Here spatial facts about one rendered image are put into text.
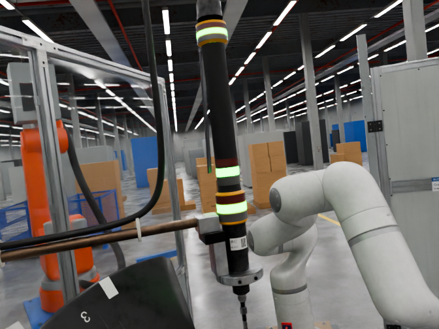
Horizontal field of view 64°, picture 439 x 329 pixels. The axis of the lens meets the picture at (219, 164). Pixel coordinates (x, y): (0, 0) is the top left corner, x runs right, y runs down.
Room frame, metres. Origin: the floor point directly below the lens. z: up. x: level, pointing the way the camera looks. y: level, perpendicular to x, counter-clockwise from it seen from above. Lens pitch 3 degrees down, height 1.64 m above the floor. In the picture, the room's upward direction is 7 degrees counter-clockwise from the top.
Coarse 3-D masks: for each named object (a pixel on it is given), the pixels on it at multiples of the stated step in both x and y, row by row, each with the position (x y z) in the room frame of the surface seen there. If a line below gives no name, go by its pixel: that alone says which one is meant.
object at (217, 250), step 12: (216, 216) 0.48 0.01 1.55; (204, 228) 0.48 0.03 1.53; (216, 228) 0.48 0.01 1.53; (204, 240) 0.47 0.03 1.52; (216, 240) 0.48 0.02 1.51; (216, 252) 0.48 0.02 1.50; (216, 264) 0.48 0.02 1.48; (252, 264) 0.51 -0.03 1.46; (216, 276) 0.50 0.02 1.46; (228, 276) 0.48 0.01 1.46; (240, 276) 0.47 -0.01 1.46; (252, 276) 0.48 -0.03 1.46
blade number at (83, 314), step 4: (84, 308) 0.50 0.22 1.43; (88, 308) 0.50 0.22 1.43; (80, 312) 0.50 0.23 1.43; (84, 312) 0.50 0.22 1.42; (88, 312) 0.50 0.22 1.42; (76, 316) 0.49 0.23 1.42; (80, 316) 0.49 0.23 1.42; (84, 316) 0.50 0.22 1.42; (88, 316) 0.50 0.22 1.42; (92, 316) 0.50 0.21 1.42; (80, 320) 0.49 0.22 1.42; (84, 320) 0.49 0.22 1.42; (88, 320) 0.49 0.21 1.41; (92, 320) 0.50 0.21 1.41; (96, 320) 0.50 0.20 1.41; (84, 324) 0.49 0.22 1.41; (88, 324) 0.49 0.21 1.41
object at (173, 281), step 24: (144, 264) 0.58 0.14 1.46; (168, 264) 0.60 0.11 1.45; (96, 288) 0.53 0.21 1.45; (120, 288) 0.54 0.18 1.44; (144, 288) 0.55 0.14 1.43; (168, 288) 0.56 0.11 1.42; (72, 312) 0.49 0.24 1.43; (96, 312) 0.50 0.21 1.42; (120, 312) 0.51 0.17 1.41; (144, 312) 0.52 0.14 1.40; (168, 312) 0.53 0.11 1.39
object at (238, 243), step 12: (204, 0) 0.49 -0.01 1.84; (216, 0) 0.49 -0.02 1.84; (204, 12) 0.49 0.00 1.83; (216, 12) 0.49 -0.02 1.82; (228, 228) 0.49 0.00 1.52; (240, 228) 0.49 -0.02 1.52; (228, 240) 0.49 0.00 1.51; (240, 240) 0.49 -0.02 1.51; (228, 252) 0.49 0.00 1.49; (240, 252) 0.49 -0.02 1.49; (228, 264) 0.50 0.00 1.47; (240, 264) 0.49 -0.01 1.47; (240, 288) 0.49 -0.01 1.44
